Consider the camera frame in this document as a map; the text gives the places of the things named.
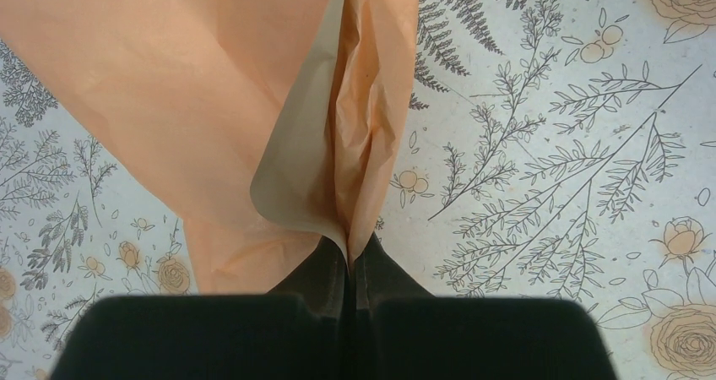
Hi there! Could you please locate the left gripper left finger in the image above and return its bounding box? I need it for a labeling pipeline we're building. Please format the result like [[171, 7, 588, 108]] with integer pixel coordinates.
[[51, 238, 347, 379]]

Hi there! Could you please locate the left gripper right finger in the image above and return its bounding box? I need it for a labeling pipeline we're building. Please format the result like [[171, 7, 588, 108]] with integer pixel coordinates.
[[350, 237, 616, 379]]

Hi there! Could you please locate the peach wrapping paper sheet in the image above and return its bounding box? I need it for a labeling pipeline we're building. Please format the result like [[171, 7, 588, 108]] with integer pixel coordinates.
[[1, 0, 418, 293]]

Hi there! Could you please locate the floral patterned table mat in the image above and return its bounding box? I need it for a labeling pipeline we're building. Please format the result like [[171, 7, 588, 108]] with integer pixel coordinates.
[[1, 0, 715, 379]]

